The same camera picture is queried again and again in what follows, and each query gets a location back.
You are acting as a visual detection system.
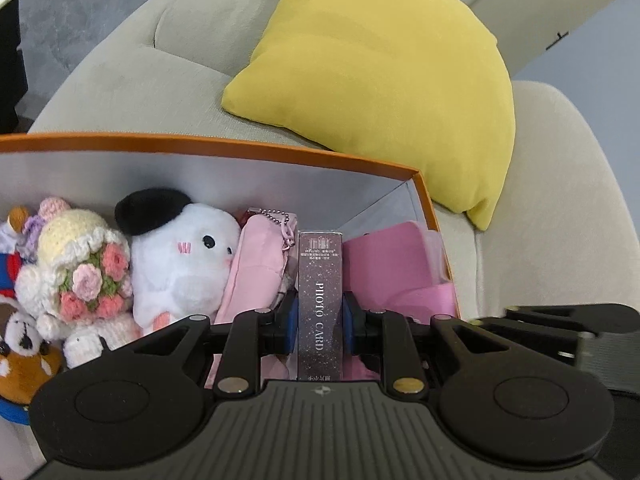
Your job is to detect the pink fabric pouch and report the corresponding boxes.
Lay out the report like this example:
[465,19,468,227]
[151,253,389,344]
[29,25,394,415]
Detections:
[207,207,301,386]

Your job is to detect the crochet lamb doll with bouquet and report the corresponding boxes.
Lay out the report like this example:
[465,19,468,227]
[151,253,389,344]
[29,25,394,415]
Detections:
[14,197,143,368]

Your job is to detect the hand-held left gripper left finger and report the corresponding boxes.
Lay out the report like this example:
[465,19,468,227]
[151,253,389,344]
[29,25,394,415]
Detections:
[132,291,301,396]

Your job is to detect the yellow pillow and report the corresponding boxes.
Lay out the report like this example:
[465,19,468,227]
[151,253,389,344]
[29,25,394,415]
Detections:
[221,0,516,231]

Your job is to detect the white dog plush striped bottom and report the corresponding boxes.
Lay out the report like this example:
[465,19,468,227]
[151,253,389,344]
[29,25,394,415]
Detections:
[114,187,242,333]

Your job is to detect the dark purple photo card box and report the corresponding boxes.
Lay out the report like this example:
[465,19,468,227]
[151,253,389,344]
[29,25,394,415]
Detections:
[297,230,344,382]

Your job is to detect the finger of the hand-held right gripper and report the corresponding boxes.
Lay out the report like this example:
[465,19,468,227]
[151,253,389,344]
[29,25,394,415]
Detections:
[470,316,583,361]
[505,302,640,335]

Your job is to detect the sailor duck plush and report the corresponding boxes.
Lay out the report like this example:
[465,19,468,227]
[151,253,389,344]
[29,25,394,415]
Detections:
[0,205,32,301]

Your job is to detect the orange cardboard box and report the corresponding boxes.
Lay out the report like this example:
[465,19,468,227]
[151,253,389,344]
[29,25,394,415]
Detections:
[0,132,461,467]

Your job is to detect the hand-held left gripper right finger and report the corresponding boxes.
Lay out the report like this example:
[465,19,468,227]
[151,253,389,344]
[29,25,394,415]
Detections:
[342,292,501,396]

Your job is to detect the pink leather case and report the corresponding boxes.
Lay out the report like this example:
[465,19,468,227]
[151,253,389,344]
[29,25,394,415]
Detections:
[342,220,458,382]

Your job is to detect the beige sofa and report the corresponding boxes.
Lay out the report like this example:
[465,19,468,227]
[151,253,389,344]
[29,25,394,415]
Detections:
[27,0,640,322]

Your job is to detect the red panda plush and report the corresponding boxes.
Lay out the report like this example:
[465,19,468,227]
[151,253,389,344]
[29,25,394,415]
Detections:
[0,295,66,406]

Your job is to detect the blue plush keychain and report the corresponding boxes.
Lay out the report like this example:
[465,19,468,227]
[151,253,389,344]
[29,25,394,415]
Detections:
[0,399,32,427]

